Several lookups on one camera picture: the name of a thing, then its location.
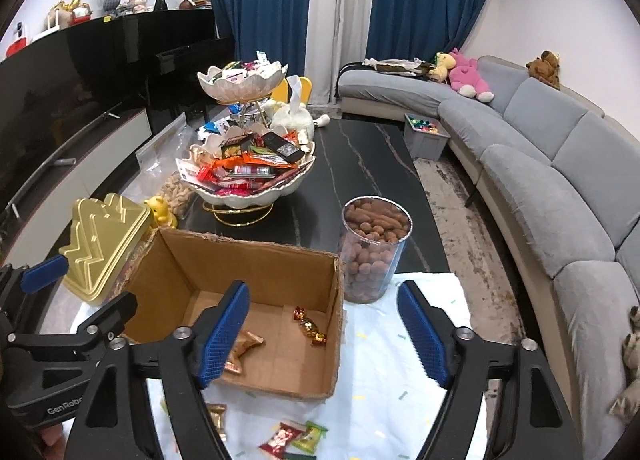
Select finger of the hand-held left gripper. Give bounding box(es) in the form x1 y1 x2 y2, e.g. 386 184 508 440
10 291 138 356
0 256 70 336

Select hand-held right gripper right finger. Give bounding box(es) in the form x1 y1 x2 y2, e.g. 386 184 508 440
396 279 586 460

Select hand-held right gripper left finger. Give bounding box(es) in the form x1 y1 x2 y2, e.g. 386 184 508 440
65 281 251 460

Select brown gold snack packet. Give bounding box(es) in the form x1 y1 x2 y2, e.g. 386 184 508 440
205 402 228 441

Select red gold candy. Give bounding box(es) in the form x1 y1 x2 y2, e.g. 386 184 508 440
292 306 328 346

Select brown cardboard box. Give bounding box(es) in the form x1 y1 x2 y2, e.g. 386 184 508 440
111 226 346 398

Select red candy packet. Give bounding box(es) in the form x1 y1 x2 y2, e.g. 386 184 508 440
258 421 304 458

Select green candy packet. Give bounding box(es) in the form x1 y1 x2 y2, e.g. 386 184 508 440
291 421 329 453

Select person's left hand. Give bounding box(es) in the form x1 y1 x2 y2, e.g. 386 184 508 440
30 422 66 456

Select gold lid candy container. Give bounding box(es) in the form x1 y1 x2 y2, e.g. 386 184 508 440
58 192 153 306

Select light blue sprinkle cloth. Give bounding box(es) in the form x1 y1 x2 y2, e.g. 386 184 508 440
145 270 488 460

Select clear jar of brown nuts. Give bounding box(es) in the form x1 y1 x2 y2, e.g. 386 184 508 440
340 195 413 305

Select grey patterned rug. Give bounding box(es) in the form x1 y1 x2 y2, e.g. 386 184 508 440
412 155 546 441

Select clear bag of peanuts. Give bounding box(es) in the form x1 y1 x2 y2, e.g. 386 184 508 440
159 172 198 218

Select white two-tier shell stand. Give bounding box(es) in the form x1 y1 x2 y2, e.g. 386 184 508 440
175 60 318 226

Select clear plastic bag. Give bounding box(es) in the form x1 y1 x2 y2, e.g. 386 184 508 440
134 115 198 176

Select pile of assorted snack packets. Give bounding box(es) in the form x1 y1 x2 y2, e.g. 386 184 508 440
177 122 316 193
207 52 288 83

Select grey corner sofa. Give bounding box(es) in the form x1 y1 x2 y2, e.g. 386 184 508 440
336 55 640 441

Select black flat television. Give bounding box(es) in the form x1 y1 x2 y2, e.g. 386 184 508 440
0 22 151 218

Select grey storage bin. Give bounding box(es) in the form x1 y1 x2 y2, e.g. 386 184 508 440
402 112 451 162

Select beige plush on sofa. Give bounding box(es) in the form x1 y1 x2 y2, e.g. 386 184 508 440
607 305 640 426

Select white swan plush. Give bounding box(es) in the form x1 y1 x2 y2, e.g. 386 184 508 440
270 75 331 141

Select yellow chair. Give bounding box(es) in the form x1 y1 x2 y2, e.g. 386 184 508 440
272 77 315 106

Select black upright piano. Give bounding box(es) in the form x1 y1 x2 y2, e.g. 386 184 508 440
107 7 236 133

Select pink plush toy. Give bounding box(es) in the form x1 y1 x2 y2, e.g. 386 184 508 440
447 47 496 103

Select yellow plush toy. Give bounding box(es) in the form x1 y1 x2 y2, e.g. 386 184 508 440
427 51 456 83

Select crumpled clothes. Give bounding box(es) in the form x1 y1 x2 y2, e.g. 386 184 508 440
361 56 436 78

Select brown plush toy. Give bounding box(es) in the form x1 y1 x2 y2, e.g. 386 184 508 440
525 50 562 90

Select white sheer curtain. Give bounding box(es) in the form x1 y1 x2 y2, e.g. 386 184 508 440
306 0 381 106

